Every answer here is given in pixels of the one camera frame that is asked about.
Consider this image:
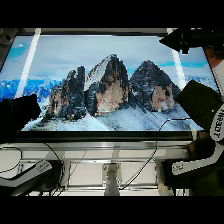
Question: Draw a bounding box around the black cable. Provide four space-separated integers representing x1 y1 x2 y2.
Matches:
42 142 66 197
118 116 193 191
0 145 24 175

